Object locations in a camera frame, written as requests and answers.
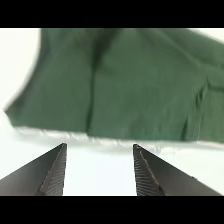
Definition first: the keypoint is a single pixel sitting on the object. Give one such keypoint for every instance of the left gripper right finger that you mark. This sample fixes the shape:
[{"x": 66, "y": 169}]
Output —
[{"x": 156, "y": 178}]

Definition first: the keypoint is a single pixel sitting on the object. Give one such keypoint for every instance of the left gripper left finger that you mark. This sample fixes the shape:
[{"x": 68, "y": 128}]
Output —
[{"x": 46, "y": 178}]

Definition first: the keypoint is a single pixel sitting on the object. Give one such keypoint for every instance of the dark green shirt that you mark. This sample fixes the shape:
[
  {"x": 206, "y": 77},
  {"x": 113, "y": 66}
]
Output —
[{"x": 126, "y": 83}]

